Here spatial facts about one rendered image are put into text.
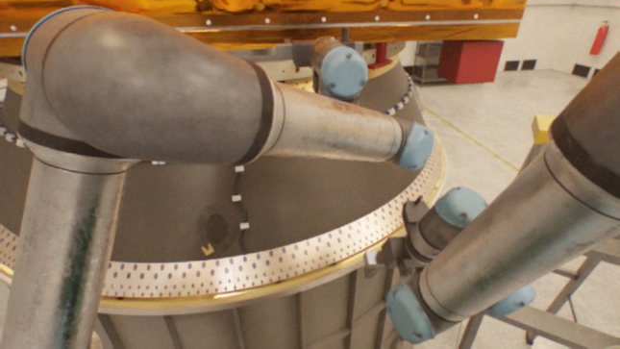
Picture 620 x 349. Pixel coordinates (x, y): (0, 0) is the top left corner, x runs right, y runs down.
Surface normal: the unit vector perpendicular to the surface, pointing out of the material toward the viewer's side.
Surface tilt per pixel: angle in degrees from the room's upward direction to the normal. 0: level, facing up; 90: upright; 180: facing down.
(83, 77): 63
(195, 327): 90
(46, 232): 73
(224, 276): 43
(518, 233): 91
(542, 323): 0
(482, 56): 90
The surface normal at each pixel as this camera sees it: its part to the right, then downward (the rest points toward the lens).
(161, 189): 0.02, 0.01
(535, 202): -0.95, 0.11
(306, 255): 0.25, -0.34
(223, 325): 0.17, 0.47
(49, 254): 0.21, 0.23
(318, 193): 0.40, -0.04
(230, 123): 0.57, 0.36
